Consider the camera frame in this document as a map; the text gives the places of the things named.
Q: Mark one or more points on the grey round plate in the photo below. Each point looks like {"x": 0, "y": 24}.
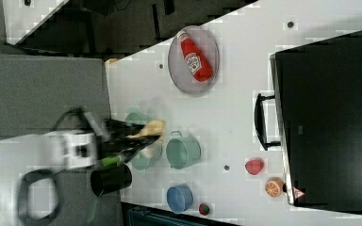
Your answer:
{"x": 179, "y": 73}

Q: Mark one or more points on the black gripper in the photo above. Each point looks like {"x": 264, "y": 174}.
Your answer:
{"x": 112, "y": 139}

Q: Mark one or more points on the blue bowl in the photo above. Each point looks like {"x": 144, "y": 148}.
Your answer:
{"x": 179, "y": 198}

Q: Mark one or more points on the red ketchup bottle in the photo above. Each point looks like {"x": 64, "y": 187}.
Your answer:
{"x": 195, "y": 60}

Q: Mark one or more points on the black round container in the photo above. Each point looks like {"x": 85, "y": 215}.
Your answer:
{"x": 110, "y": 179}

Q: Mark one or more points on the black toaster oven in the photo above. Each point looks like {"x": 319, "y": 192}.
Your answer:
{"x": 318, "y": 99}

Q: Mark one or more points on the green metal cup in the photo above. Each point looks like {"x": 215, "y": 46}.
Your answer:
{"x": 182, "y": 151}

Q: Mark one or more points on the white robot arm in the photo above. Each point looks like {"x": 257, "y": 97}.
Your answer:
{"x": 59, "y": 178}

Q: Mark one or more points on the toy orange half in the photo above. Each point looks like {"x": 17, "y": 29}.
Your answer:
{"x": 274, "y": 187}

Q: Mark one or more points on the small red toy fruit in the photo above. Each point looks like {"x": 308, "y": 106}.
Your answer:
{"x": 203, "y": 209}

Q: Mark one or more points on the peeled toy banana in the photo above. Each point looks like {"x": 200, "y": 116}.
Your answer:
{"x": 153, "y": 128}

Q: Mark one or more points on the toy strawberry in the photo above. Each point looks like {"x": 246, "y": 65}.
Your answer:
{"x": 254, "y": 166}

